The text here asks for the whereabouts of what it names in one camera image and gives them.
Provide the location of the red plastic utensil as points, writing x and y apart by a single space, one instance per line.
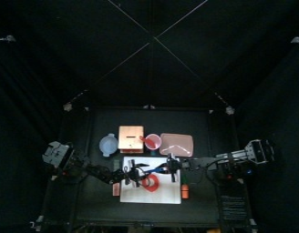
144 140

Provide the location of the orange cylinder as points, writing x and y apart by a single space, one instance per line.
184 191

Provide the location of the pink plastic cup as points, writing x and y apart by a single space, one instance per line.
153 142

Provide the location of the grey flat bar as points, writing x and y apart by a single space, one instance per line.
116 164

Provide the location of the silver frame corner clamp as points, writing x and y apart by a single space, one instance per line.
68 106
148 106
9 38
296 40
228 109

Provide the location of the pink plastic tray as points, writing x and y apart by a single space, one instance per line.
176 139

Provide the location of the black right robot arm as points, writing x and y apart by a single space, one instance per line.
240 154

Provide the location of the small red block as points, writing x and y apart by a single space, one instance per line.
114 189

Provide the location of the white cutting board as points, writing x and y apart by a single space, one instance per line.
164 194

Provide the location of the wooden box with slot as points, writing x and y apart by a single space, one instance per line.
130 133

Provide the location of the pale blue bowl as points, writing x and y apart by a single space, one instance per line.
108 145

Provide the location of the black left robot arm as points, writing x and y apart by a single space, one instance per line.
58 154

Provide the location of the black printed label sheet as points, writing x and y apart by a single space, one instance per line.
232 209

